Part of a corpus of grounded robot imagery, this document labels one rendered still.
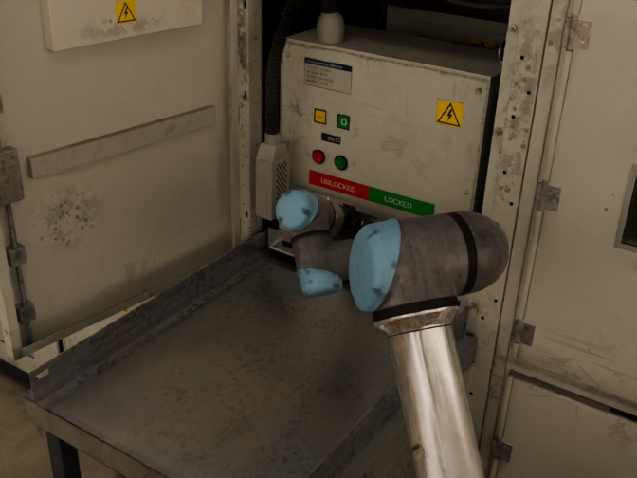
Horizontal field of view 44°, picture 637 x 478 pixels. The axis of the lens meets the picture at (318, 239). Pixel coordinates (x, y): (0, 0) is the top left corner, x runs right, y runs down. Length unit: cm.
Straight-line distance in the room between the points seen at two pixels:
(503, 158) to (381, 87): 31
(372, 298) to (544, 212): 59
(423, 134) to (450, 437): 79
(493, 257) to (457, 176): 59
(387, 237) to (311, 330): 71
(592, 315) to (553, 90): 43
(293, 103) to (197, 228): 38
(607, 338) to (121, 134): 103
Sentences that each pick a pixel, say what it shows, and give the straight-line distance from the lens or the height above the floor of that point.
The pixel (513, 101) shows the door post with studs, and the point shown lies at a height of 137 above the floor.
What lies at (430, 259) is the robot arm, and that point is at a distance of 102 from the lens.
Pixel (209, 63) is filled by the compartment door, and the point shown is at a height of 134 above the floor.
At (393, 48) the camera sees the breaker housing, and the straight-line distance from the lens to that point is 173.
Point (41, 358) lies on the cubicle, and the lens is 288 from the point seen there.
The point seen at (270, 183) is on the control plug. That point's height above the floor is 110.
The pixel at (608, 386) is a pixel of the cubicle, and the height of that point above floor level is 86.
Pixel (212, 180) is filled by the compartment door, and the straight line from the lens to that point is 189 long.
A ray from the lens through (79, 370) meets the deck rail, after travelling 161.
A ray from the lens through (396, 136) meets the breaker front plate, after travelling 168.
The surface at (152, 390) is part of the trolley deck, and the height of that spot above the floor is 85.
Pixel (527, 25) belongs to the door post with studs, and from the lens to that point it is 147.
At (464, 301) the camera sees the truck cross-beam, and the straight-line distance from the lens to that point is 174.
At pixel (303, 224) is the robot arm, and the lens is 140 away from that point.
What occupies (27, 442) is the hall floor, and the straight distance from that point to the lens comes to 281.
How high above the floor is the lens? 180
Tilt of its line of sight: 27 degrees down
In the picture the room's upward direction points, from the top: 2 degrees clockwise
